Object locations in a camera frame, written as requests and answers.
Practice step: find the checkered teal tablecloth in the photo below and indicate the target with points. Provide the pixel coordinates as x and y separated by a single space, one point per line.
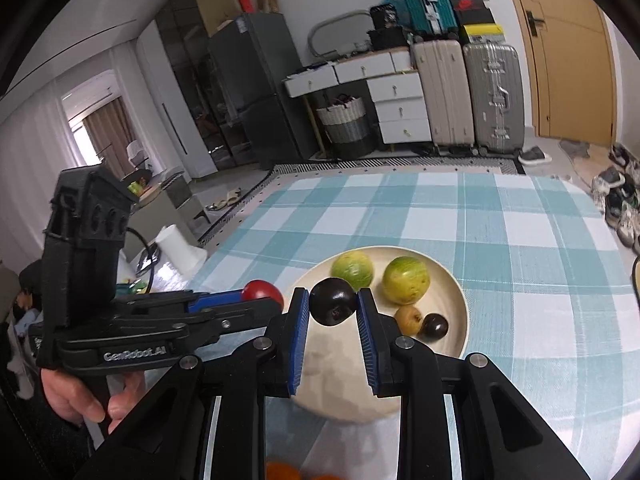
523 269

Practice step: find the orange mandarin right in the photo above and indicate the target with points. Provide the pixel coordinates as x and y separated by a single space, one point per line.
327 477

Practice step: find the person's left hand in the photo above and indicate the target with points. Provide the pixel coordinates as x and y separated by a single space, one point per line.
72 400

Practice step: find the orange mandarin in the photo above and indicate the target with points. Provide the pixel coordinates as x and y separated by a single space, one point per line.
282 471
327 477

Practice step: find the woven laundry basket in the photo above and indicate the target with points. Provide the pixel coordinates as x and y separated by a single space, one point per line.
347 127

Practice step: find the wooden door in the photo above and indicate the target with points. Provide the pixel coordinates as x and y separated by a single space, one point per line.
570 69

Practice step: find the yellow-green citrus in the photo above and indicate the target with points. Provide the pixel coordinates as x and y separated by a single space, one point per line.
355 268
405 280

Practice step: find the dark grey refrigerator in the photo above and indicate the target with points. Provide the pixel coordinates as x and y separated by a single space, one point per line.
253 55

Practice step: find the white paper towel roll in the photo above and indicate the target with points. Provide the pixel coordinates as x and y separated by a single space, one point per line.
184 257

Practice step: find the white drawer desk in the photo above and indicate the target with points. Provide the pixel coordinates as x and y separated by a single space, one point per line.
387 82

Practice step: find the orange mandarin left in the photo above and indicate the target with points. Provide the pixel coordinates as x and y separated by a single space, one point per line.
282 471

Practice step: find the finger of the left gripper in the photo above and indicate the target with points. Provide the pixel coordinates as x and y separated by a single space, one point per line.
205 300

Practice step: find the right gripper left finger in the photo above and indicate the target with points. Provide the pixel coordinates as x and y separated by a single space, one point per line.
297 327

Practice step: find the stacked shoe boxes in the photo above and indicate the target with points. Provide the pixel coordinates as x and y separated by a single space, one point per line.
476 22

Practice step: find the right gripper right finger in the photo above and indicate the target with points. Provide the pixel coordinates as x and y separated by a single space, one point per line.
367 323

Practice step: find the beige ribbed suitcase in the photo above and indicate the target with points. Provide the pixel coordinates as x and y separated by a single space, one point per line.
446 91

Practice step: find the brown longan fruit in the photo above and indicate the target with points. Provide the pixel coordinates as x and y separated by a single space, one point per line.
409 320

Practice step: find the small red tomato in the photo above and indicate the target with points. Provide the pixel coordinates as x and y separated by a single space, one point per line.
259 289

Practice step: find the silver aluminium suitcase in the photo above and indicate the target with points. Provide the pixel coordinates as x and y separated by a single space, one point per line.
497 97

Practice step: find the dark plum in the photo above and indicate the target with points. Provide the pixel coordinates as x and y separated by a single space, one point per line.
434 327
332 301

